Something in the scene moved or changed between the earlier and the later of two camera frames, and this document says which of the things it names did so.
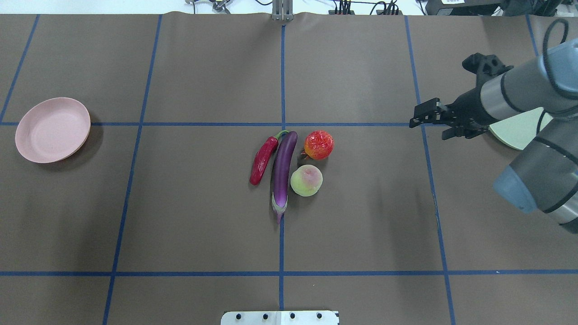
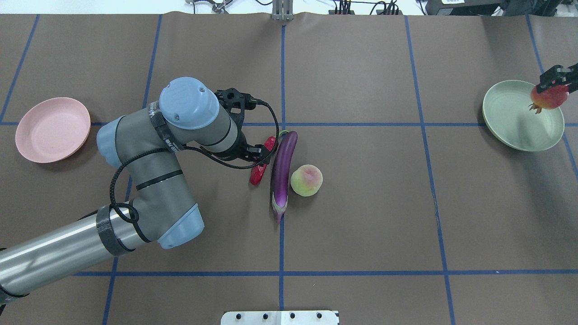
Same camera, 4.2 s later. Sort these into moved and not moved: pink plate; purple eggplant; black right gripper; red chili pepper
Moved: black right gripper
Not moved: red chili pepper; pink plate; purple eggplant
